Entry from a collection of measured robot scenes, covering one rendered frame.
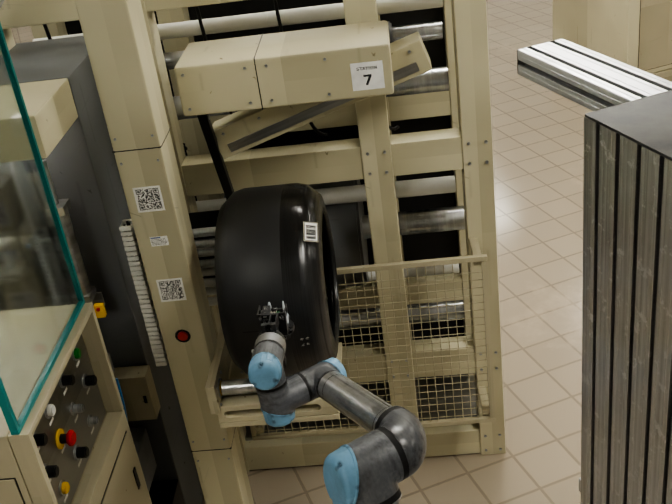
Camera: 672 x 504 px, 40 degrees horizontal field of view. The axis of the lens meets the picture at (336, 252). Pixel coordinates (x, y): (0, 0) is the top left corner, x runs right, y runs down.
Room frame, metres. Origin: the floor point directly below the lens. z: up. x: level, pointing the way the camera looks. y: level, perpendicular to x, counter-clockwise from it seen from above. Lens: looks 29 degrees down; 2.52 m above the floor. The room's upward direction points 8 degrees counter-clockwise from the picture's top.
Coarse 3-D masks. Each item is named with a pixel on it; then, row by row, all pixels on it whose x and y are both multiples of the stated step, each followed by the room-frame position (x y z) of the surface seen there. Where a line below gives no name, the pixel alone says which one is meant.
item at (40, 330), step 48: (0, 48) 2.15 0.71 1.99; (0, 96) 2.08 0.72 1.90; (0, 144) 2.00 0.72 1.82; (0, 192) 1.93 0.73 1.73; (48, 192) 2.17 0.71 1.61; (0, 240) 1.85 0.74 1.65; (48, 240) 2.09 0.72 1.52; (0, 288) 1.78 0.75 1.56; (48, 288) 2.01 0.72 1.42; (0, 336) 1.71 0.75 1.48; (48, 336) 1.93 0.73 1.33; (0, 384) 1.63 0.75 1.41
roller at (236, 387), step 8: (288, 376) 2.19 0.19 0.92; (224, 384) 2.19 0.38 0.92; (232, 384) 2.19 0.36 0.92; (240, 384) 2.19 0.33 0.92; (248, 384) 2.18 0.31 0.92; (224, 392) 2.18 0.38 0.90; (232, 392) 2.18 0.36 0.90; (240, 392) 2.18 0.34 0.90; (248, 392) 2.18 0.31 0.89; (256, 392) 2.18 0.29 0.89
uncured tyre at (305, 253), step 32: (256, 192) 2.35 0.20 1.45; (288, 192) 2.32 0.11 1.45; (224, 224) 2.24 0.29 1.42; (256, 224) 2.21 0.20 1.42; (288, 224) 2.19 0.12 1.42; (320, 224) 2.26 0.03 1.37; (224, 256) 2.15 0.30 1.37; (256, 256) 2.13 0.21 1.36; (288, 256) 2.11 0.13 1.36; (320, 256) 2.16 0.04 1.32; (224, 288) 2.10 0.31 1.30; (256, 288) 2.08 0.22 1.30; (288, 288) 2.07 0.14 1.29; (320, 288) 2.09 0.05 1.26; (224, 320) 2.09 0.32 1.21; (256, 320) 2.05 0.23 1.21; (320, 320) 2.06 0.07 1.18; (288, 352) 2.05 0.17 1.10; (320, 352) 2.07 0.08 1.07
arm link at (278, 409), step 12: (288, 384) 1.75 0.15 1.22; (300, 384) 1.75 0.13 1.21; (264, 396) 1.71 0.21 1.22; (276, 396) 1.71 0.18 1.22; (288, 396) 1.72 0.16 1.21; (300, 396) 1.73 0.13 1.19; (264, 408) 1.71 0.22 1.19; (276, 408) 1.70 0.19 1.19; (288, 408) 1.71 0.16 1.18; (276, 420) 1.70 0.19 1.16; (288, 420) 1.70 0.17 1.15
